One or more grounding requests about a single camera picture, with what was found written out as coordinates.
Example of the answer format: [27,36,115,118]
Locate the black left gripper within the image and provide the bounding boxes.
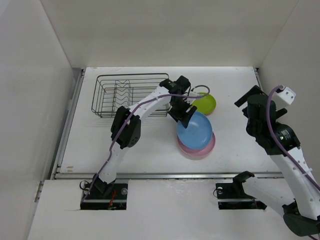
[169,98,196,128]

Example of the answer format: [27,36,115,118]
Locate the blue plastic plate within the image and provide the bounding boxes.
[176,111,213,150]

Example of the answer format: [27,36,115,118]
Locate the green plastic plate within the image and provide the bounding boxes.
[191,94,217,115]

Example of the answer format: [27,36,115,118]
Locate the pink plastic plate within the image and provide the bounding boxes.
[177,133,216,160]

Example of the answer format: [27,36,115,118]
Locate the grey wire dish rack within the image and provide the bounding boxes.
[91,73,169,119]

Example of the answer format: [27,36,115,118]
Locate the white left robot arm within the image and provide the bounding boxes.
[90,76,202,199]

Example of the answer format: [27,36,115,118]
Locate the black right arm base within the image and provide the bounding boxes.
[212,182,267,211]

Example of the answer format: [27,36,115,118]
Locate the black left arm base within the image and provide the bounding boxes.
[80,182,128,211]

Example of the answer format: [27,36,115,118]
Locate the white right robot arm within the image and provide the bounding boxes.
[231,85,320,238]

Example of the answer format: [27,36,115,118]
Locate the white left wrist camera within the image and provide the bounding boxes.
[185,91,201,99]

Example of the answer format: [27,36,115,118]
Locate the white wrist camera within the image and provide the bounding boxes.
[273,86,296,109]
[185,91,201,99]

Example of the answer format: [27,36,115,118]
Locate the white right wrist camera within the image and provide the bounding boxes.
[273,86,296,109]

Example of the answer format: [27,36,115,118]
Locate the aluminium front rail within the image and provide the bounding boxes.
[53,171,286,180]

